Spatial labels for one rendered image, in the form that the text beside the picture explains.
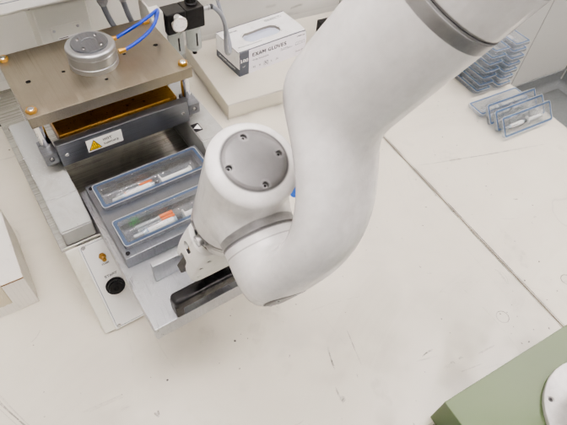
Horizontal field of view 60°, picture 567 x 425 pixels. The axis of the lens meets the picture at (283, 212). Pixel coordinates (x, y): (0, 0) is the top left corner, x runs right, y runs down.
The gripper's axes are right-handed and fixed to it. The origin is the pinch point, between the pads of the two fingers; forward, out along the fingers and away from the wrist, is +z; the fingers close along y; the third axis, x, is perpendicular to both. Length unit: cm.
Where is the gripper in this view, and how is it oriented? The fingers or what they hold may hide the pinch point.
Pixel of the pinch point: (210, 260)
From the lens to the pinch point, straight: 71.6
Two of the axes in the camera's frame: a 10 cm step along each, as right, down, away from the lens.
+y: 8.3, -4.0, 3.9
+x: -5.0, -8.4, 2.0
